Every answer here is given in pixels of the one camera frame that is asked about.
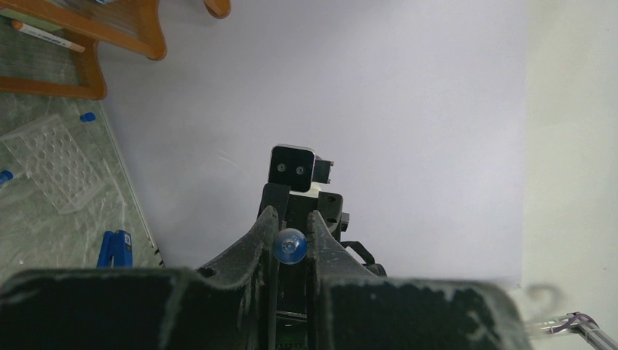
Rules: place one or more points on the orange wooden shelf rack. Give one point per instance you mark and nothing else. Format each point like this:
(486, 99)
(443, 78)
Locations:
(36, 67)

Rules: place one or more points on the blue-capped test tube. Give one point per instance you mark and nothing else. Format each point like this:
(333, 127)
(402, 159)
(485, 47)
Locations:
(88, 117)
(290, 246)

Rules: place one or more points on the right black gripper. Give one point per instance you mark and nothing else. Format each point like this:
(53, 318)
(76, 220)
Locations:
(309, 212)

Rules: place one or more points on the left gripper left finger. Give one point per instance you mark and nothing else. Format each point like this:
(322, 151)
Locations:
(225, 304)

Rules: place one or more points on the red-tipped tube on shelf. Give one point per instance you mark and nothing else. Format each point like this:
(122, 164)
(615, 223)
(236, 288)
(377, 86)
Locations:
(46, 36)

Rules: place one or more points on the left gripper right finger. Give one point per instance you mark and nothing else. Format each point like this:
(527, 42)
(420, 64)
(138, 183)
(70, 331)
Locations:
(349, 307)

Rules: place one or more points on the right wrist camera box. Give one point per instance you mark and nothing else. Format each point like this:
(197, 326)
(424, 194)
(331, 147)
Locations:
(297, 167)

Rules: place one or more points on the blue black handheld tool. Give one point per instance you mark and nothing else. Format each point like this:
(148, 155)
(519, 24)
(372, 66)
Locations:
(116, 250)

